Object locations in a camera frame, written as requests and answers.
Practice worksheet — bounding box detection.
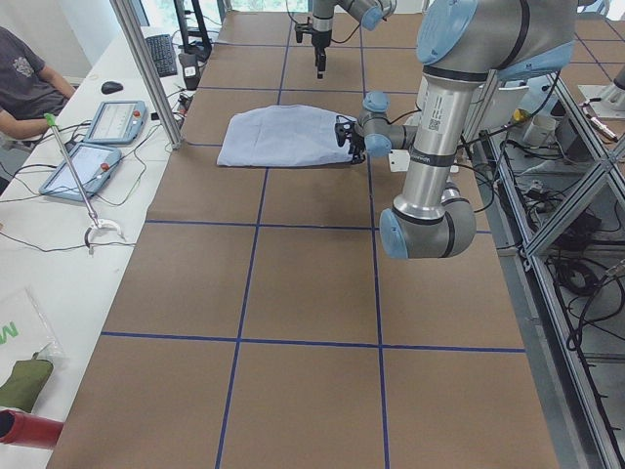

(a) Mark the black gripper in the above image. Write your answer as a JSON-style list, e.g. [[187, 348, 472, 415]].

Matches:
[[348, 134, 366, 164], [312, 29, 332, 79]]

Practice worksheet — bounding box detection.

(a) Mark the light blue striped shirt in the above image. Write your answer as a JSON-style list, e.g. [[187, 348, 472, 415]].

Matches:
[[217, 105, 353, 168]]

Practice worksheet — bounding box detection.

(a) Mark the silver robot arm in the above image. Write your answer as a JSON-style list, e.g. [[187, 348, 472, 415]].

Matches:
[[296, 0, 396, 79], [352, 1, 578, 259]]

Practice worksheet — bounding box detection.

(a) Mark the black keyboard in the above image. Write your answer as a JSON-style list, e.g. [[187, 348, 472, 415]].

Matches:
[[145, 34, 177, 77]]

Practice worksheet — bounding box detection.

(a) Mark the black computer mouse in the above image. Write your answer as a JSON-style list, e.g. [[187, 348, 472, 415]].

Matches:
[[101, 81, 124, 95]]

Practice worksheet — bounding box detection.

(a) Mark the upper teach pendant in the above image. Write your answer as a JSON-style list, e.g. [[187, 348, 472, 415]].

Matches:
[[84, 101, 146, 145]]

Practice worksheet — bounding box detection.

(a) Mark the teach pendant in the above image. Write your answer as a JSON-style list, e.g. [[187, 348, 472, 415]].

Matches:
[[84, 101, 146, 145], [39, 143, 121, 201]]

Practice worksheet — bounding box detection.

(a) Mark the lower teach pendant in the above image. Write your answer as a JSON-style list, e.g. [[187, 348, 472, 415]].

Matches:
[[39, 143, 121, 201]]

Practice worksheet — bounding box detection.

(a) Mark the seated person grey shirt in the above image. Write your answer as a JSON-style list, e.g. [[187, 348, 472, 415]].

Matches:
[[1, 27, 76, 141]]

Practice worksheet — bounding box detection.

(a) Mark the clear plastic bag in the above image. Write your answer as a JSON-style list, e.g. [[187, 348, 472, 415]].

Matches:
[[1, 287, 65, 383]]

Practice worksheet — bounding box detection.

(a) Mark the green round pouch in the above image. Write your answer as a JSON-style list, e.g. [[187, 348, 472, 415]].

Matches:
[[1, 359, 54, 412]]

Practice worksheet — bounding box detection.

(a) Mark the red cylinder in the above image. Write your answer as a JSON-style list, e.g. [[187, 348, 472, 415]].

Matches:
[[1, 409, 63, 449]]

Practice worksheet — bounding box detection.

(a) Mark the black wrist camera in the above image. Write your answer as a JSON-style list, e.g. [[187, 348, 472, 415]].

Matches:
[[334, 114, 354, 148], [294, 18, 313, 44]]

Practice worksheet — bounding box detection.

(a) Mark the aluminium frame post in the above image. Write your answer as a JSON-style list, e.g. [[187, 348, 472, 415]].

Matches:
[[109, 0, 183, 149]]

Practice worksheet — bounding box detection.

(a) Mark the green handled reacher grabber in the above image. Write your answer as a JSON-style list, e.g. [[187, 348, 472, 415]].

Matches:
[[44, 113, 126, 252]]

